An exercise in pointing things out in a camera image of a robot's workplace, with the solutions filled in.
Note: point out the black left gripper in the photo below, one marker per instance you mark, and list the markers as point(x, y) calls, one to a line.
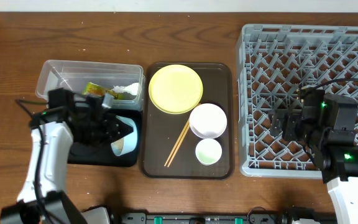
point(112, 130)

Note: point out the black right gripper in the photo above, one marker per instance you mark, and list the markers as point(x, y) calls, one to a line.
point(291, 118)

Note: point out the light blue bowl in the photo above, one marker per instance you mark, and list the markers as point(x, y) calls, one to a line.
point(131, 140)

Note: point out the white tissue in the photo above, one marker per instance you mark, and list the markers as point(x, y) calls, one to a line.
point(131, 89)

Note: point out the green orange snack wrapper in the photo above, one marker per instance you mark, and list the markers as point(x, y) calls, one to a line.
point(96, 90)

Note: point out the yellow plate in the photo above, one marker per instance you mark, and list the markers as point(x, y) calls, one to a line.
point(175, 89)

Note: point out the small white green cup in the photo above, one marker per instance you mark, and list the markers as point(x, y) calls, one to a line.
point(208, 151)

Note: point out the rice food waste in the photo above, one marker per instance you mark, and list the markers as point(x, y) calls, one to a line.
point(117, 147)

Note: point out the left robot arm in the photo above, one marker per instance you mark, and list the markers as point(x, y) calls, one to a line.
point(43, 198)

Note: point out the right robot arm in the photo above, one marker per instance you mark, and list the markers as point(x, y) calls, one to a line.
point(326, 126)

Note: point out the black waste tray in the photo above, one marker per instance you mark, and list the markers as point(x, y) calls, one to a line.
point(102, 155)

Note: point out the grey dishwasher rack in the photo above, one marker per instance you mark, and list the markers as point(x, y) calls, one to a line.
point(272, 63)

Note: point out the clear plastic bin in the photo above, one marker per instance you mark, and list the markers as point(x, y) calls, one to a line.
point(74, 75)

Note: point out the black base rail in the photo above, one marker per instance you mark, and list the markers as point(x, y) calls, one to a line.
point(257, 215)

